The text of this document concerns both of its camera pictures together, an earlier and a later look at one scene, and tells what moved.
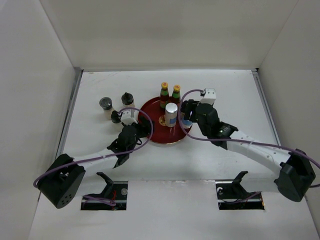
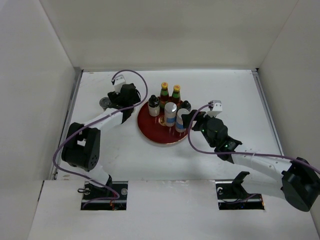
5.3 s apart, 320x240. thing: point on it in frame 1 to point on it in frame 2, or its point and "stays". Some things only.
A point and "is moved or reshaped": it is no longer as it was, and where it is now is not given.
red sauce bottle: [176, 97] stays
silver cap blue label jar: [171, 111] stays
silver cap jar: [187, 124] is moved or reshaped
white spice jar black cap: [127, 100] is moved or reshaped
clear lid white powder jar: [106, 103] stays
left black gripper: [145, 127] to [114, 97]
